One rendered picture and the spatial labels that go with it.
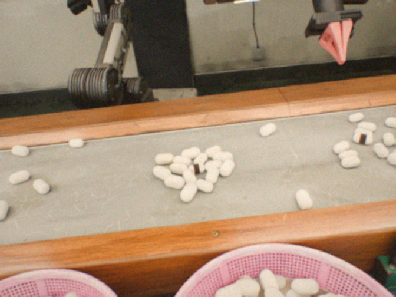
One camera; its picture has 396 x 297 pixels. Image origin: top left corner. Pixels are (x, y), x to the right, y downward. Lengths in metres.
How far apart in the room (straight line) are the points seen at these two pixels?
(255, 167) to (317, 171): 0.11
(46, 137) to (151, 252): 0.44
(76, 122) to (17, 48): 2.23
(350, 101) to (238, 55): 1.98
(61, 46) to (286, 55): 1.78
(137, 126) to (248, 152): 0.26
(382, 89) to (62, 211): 0.73
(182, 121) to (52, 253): 0.39
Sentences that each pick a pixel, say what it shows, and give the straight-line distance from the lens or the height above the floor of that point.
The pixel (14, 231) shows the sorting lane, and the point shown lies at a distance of 0.61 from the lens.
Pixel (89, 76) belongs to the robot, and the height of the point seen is 0.78.
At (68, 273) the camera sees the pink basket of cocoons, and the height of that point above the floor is 0.77.
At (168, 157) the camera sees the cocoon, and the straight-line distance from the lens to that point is 0.62.
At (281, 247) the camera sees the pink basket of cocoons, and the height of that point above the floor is 0.77.
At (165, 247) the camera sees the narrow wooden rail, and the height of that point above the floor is 0.76.
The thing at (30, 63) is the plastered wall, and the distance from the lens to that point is 3.01.
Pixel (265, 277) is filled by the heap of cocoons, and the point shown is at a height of 0.74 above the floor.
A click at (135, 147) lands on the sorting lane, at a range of 0.70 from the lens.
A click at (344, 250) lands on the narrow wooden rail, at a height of 0.73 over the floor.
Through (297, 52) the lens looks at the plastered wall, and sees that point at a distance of 2.83.
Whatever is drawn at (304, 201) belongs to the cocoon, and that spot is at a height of 0.76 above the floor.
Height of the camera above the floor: 1.11
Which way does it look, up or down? 34 degrees down
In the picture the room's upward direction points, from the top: 6 degrees counter-clockwise
